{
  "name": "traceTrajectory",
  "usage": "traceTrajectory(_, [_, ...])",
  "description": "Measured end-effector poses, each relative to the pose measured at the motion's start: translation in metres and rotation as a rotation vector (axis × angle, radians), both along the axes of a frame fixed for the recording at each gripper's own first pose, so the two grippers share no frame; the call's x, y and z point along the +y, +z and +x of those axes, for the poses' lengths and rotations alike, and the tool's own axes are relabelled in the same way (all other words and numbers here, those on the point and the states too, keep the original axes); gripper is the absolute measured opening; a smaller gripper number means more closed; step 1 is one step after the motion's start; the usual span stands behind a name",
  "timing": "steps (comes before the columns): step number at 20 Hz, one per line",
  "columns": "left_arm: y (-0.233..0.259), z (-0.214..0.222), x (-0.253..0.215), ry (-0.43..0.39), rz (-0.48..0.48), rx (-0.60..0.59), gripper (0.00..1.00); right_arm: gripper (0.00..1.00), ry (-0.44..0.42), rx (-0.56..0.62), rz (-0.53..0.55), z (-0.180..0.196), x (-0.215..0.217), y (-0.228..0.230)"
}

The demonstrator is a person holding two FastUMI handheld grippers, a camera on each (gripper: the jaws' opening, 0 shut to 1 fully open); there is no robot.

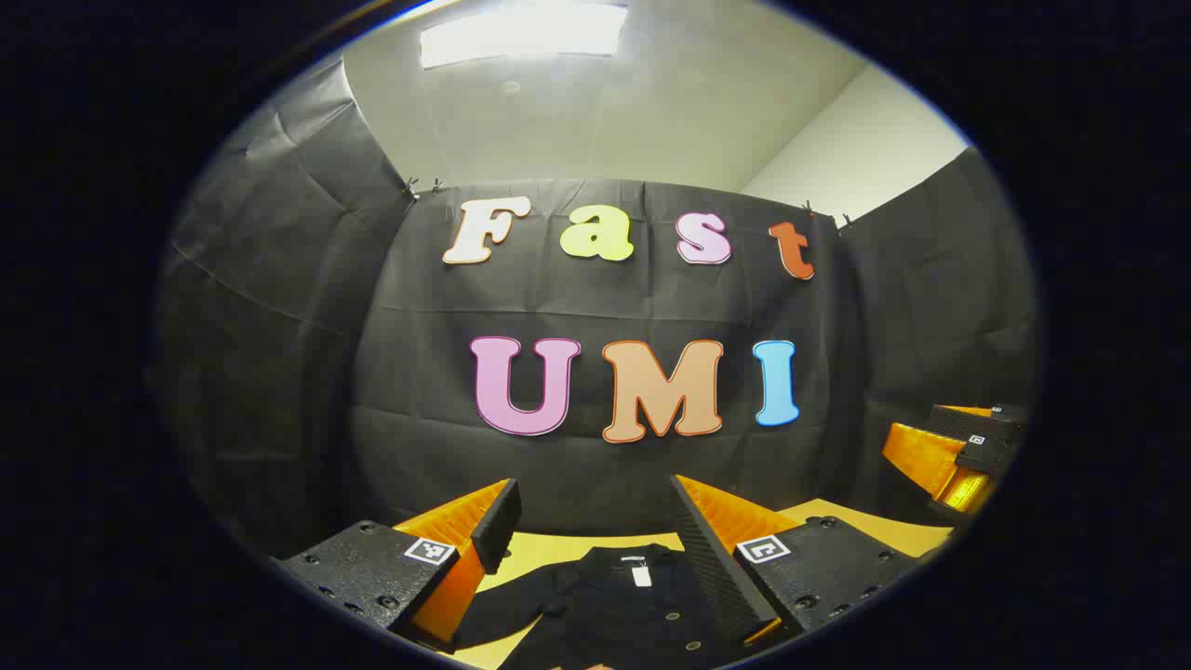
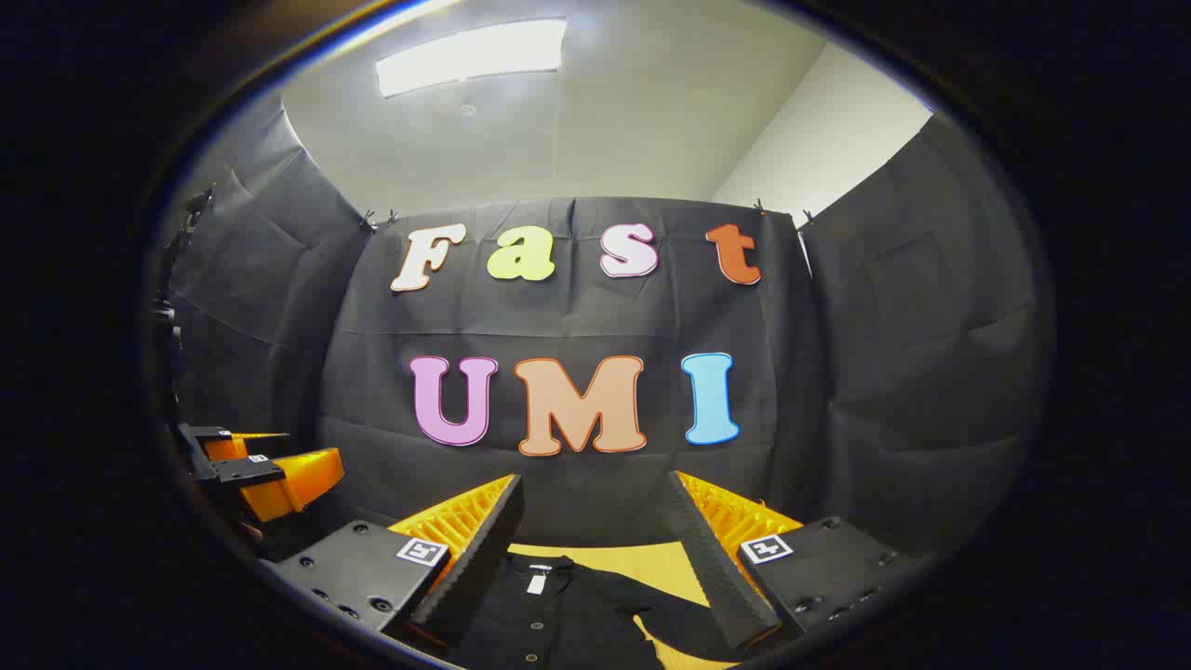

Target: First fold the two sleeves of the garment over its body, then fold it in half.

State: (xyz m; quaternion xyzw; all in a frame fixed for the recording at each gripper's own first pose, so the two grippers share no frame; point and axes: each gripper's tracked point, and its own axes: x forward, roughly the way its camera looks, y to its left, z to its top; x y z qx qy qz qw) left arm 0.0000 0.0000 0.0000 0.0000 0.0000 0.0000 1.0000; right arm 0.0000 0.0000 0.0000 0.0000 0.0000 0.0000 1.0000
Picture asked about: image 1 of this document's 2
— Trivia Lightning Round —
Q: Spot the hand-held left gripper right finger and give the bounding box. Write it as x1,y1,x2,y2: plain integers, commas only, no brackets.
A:
670,473,931,648

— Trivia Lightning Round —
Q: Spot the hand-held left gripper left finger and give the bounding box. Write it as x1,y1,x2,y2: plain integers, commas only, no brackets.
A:
270,477,522,652

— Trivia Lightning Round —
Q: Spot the black button shirt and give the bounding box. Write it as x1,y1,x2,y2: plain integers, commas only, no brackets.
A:
451,543,745,670

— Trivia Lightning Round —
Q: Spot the black backdrop cloth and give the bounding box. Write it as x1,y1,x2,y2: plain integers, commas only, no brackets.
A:
149,51,1038,559

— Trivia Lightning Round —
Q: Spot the ceiling light panel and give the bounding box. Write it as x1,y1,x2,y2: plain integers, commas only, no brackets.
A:
419,0,629,71

